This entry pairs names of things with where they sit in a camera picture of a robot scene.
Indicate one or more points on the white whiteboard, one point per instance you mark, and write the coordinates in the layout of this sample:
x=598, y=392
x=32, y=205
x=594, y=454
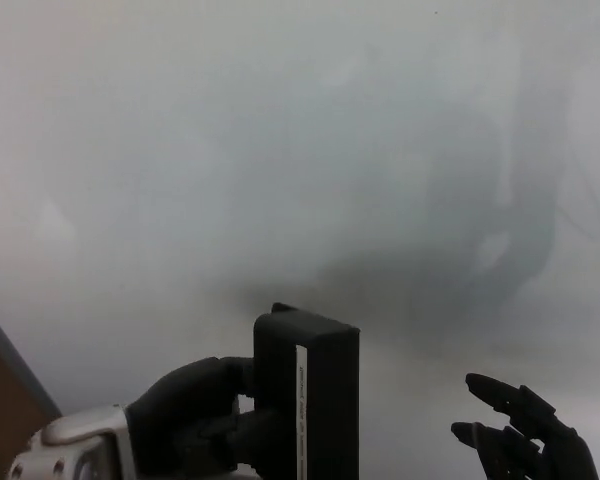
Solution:
x=280, y=125

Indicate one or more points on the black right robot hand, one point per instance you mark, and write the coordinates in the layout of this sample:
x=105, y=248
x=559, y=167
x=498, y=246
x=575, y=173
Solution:
x=550, y=445

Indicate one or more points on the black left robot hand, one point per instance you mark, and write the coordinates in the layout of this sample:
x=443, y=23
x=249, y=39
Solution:
x=180, y=415

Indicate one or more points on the brown wooden panel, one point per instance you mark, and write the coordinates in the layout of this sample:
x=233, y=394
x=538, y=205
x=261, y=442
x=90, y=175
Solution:
x=5, y=410

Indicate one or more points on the black magnetic marker holder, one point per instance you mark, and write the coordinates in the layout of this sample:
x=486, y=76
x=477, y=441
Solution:
x=330, y=400

